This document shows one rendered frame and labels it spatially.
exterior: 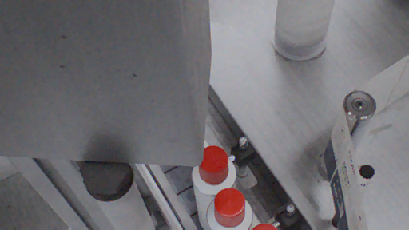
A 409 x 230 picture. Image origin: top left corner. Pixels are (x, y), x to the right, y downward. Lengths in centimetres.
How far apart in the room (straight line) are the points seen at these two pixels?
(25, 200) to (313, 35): 51
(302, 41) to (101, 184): 55
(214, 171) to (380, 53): 44
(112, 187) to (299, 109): 53
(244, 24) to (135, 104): 66
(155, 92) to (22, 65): 7
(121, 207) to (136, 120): 11
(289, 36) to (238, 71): 10
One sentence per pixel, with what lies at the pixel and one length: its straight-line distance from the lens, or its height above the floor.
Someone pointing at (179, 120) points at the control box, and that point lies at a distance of 30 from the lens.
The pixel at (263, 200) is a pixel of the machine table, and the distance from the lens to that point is 84.
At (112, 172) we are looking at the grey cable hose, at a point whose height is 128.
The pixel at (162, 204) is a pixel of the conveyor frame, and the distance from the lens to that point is 79.
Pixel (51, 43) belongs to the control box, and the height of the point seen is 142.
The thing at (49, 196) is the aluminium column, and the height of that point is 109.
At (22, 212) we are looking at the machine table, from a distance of 89.
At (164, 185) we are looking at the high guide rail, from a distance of 71.
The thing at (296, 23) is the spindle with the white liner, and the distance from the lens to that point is 83.
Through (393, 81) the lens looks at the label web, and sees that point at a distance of 76.
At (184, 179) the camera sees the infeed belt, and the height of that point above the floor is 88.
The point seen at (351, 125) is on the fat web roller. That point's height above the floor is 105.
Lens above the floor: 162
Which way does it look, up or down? 63 degrees down
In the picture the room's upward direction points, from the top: 5 degrees counter-clockwise
